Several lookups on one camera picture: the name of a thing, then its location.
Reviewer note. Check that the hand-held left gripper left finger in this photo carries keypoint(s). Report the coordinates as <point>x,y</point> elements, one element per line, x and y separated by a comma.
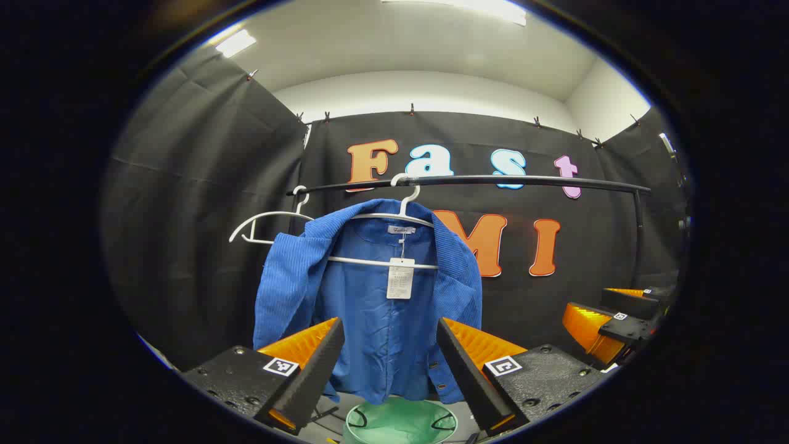
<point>308,376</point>

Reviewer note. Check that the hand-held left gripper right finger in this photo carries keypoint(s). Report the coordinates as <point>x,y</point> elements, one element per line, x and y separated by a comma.
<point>471,376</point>

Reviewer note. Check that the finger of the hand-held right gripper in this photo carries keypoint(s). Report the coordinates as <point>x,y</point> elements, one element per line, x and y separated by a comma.
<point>629,303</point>
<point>625,330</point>

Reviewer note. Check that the green laundry hamper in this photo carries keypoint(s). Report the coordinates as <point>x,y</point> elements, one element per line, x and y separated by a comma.
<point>400,425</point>

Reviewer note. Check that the white clothes hanger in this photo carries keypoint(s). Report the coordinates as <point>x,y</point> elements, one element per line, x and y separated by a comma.
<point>363,261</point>
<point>280,213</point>

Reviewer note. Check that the black clothes rack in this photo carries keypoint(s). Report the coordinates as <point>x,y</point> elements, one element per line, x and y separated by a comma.
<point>524,179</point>

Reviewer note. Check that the black backdrop cloth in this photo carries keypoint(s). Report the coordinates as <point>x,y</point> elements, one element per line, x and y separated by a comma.
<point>185,216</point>

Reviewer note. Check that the small ceiling light panel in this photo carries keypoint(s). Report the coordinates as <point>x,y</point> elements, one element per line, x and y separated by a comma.
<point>235,43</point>

